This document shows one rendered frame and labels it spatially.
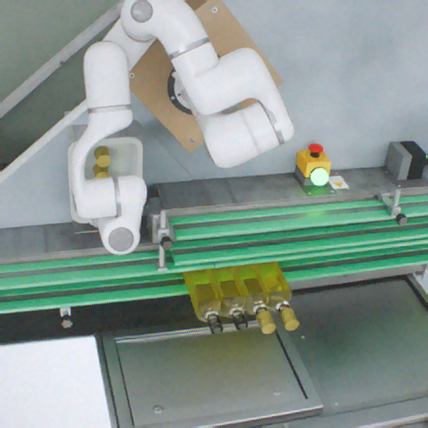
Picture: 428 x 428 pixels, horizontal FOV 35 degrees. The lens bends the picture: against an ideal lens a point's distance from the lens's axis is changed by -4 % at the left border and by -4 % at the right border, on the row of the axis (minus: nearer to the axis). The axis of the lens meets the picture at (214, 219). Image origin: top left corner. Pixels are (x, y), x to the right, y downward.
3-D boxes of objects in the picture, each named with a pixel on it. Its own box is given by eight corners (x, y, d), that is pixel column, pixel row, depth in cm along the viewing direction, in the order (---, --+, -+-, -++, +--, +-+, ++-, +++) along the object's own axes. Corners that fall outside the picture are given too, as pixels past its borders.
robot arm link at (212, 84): (170, 61, 136) (244, 27, 135) (223, 169, 140) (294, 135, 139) (170, 58, 126) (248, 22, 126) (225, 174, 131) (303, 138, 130)
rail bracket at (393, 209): (373, 198, 182) (395, 226, 172) (378, 174, 178) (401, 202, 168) (386, 196, 183) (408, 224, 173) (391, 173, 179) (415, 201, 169)
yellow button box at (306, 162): (293, 171, 187) (303, 186, 181) (297, 147, 182) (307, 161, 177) (317, 170, 188) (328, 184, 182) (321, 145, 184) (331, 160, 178)
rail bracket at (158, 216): (150, 251, 172) (160, 283, 163) (151, 193, 163) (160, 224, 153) (161, 249, 173) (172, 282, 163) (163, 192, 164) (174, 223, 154)
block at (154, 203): (144, 228, 177) (149, 245, 171) (145, 197, 172) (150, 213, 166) (159, 227, 178) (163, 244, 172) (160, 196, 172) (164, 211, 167)
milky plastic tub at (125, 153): (69, 204, 174) (72, 224, 167) (65, 126, 161) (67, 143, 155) (136, 199, 178) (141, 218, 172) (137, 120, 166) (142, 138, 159)
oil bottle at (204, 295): (180, 269, 179) (200, 326, 162) (181, 252, 176) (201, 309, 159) (201, 267, 180) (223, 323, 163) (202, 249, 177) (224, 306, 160)
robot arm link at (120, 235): (97, 185, 129) (148, 180, 131) (93, 170, 138) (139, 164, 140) (104, 260, 134) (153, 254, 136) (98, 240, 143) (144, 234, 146)
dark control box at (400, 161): (383, 165, 193) (396, 181, 187) (389, 140, 189) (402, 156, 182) (408, 163, 195) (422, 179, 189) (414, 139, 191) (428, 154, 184)
